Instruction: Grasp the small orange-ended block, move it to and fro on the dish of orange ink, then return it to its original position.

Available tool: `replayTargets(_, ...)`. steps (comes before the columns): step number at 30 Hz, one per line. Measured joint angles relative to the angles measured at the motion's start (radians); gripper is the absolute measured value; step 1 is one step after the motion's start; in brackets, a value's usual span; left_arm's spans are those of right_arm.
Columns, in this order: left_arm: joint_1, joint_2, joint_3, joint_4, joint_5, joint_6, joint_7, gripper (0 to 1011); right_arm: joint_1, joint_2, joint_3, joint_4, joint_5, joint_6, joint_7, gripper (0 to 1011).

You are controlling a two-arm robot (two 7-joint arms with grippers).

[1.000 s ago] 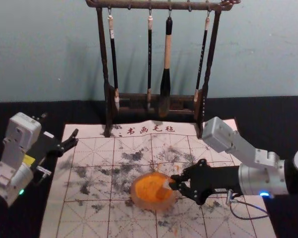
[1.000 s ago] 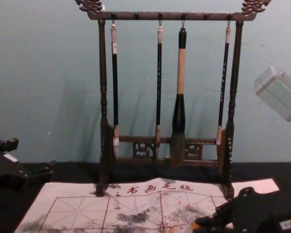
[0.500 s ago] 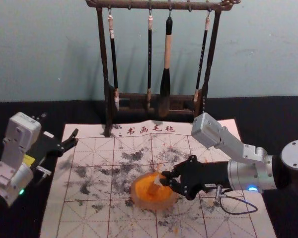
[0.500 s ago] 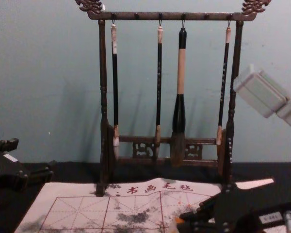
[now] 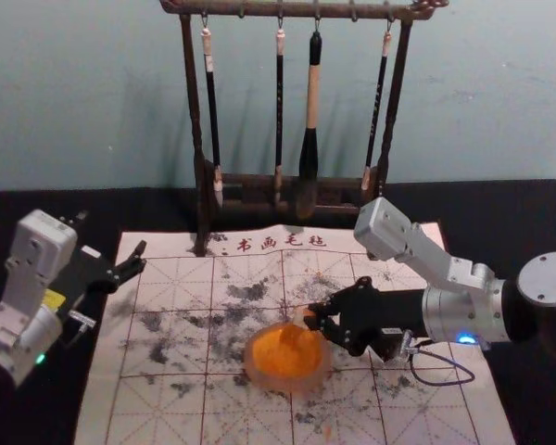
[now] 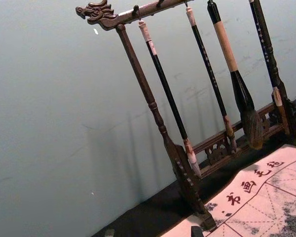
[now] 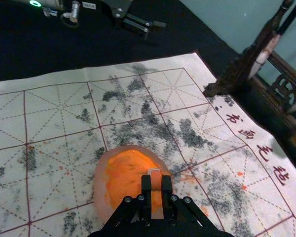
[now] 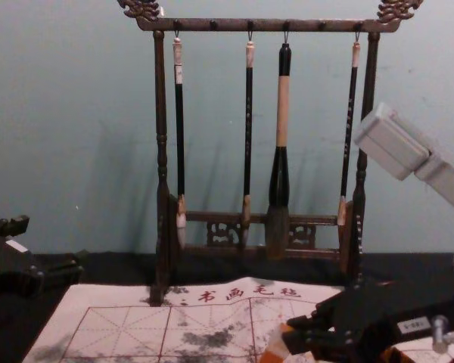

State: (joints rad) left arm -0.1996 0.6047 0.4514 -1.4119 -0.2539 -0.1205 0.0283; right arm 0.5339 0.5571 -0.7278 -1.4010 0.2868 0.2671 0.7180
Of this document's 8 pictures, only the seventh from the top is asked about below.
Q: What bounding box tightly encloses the black table cloth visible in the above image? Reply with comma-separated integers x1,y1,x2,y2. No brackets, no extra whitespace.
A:
0,0,296,180

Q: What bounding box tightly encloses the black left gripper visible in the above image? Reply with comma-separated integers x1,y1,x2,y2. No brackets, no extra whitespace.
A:
64,0,167,40

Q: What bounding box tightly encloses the brush with white ferrule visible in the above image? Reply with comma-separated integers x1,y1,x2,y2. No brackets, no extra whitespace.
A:
248,0,296,80

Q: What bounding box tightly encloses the white felt mat red grid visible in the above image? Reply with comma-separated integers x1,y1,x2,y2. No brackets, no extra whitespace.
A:
0,51,296,237

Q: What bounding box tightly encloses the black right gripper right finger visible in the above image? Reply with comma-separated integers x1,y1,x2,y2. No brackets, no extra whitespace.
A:
161,174,215,231

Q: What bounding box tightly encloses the pink dish of orange paste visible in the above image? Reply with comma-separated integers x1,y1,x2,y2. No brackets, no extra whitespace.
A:
93,145,173,219

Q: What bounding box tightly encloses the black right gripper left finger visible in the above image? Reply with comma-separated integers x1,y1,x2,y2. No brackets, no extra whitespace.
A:
101,174,153,231

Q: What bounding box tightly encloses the dark wooden brush rack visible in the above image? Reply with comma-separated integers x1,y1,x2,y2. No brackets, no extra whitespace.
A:
203,0,296,139

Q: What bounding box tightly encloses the orange rectangular seal stamp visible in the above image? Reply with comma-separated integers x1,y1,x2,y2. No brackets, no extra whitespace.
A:
147,167,164,220

